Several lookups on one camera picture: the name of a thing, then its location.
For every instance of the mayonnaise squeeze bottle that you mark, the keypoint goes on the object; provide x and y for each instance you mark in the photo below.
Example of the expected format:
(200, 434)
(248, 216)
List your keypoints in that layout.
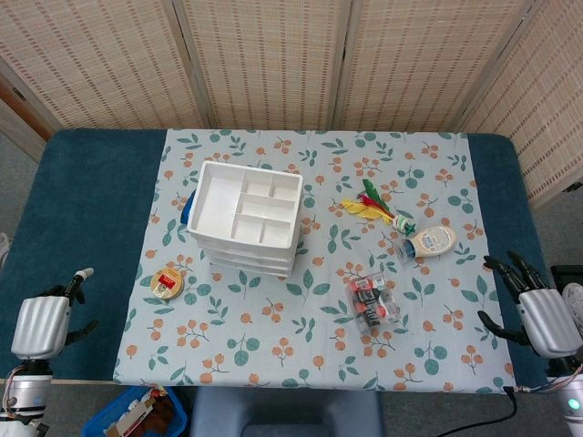
(432, 240)

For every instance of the woven folding screen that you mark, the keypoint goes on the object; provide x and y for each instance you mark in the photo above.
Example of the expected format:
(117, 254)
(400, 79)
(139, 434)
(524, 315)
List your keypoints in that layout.
(273, 59)

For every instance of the colourful feather shuttlecock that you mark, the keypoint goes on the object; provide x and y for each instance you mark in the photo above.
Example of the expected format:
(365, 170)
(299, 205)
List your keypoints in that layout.
(366, 207)

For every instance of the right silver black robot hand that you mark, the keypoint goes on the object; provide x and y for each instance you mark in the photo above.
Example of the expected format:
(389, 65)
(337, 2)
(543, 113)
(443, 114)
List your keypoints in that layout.
(546, 318)

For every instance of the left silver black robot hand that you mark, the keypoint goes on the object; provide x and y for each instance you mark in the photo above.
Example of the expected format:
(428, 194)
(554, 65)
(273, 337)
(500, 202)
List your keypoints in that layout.
(38, 325)

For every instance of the floral tablecloth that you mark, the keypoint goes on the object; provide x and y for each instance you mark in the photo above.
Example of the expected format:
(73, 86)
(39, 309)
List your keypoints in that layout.
(296, 337)

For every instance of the dark blue table cover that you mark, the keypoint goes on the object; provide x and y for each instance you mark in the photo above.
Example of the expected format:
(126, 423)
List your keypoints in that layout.
(86, 218)

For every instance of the clear plastic drawer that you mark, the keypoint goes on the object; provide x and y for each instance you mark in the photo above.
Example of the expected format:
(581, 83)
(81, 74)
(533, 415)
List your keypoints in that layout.
(248, 252)
(250, 261)
(250, 271)

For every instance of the clear plastic tomato container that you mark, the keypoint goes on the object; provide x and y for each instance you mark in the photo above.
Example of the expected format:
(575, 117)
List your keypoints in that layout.
(373, 302)

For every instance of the cardboard piece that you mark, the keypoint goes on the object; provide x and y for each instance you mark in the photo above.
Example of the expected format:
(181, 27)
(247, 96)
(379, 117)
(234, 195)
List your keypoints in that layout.
(129, 416)

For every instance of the blue plastic object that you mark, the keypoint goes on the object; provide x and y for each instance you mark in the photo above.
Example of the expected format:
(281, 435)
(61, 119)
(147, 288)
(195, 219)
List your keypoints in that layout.
(187, 209)

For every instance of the blue-grey chair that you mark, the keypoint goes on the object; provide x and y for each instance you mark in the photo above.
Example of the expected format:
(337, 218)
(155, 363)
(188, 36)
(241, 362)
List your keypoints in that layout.
(282, 412)

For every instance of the blue plastic bin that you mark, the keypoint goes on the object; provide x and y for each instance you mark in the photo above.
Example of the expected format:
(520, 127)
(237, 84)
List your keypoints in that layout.
(100, 421)

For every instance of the white drawer organizer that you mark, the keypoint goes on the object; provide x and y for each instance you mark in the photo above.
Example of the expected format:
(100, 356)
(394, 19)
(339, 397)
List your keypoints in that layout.
(218, 200)

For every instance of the round yellow tin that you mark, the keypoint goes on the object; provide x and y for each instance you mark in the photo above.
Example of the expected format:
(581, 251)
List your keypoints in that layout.
(166, 283)

